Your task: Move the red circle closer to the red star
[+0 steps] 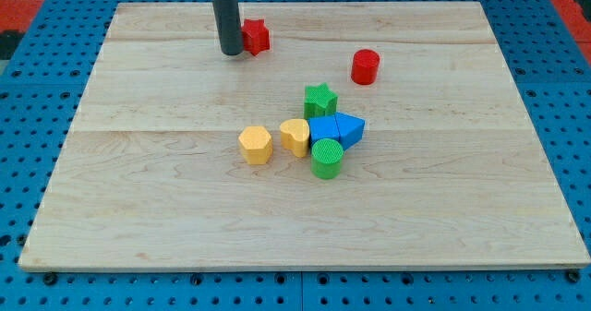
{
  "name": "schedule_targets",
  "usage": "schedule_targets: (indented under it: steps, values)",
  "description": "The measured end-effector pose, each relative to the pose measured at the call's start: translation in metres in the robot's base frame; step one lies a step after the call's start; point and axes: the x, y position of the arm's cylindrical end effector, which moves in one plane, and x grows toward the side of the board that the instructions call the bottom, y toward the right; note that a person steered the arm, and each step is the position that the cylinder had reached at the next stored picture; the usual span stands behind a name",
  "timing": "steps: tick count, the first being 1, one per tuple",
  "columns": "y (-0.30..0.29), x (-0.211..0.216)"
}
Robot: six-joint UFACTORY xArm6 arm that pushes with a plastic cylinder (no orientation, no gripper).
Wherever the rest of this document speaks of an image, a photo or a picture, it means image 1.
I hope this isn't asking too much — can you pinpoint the blue triangle block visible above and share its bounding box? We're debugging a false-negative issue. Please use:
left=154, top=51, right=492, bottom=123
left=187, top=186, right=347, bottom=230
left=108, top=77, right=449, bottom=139
left=335, top=112, right=365, bottom=150

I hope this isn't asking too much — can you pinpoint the yellow heart block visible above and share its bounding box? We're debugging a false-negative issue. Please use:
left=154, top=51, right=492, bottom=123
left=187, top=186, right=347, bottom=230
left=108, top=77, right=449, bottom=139
left=280, top=119, right=310, bottom=158

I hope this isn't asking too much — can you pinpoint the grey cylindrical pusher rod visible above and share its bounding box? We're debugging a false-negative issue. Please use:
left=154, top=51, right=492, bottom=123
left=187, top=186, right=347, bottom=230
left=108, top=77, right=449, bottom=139
left=211, top=0, right=244, bottom=56

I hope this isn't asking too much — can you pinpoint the green star block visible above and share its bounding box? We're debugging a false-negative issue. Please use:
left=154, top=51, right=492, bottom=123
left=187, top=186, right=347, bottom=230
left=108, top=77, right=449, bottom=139
left=304, top=83, right=338, bottom=119

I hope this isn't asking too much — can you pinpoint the light wooden board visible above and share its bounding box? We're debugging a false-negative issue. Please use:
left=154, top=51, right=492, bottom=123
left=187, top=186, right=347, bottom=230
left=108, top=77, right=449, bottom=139
left=19, top=2, right=590, bottom=272

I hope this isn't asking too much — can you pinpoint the yellow hexagon block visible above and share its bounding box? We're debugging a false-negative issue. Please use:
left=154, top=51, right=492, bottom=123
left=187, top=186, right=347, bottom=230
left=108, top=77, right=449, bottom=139
left=238, top=126, right=273, bottom=165

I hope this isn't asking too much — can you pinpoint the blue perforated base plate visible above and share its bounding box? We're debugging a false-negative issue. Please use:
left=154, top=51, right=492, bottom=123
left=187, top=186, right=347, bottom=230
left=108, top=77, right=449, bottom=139
left=1, top=0, right=590, bottom=310

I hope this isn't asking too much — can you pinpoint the red star block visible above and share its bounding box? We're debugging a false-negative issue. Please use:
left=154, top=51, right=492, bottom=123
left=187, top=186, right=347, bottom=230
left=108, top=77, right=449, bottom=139
left=241, top=18, right=271, bottom=55

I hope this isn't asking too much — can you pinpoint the red cylinder block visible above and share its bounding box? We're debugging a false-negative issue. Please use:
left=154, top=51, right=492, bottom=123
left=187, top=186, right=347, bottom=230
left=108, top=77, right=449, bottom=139
left=351, top=49, right=380, bottom=85

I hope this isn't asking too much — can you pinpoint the green cylinder block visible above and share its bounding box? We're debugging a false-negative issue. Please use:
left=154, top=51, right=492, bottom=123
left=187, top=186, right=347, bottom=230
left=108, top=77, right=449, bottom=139
left=311, top=138, right=344, bottom=179

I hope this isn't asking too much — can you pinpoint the blue cube block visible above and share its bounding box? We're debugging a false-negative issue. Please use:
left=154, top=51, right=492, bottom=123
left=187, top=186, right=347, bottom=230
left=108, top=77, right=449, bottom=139
left=308, top=115, right=340, bottom=145

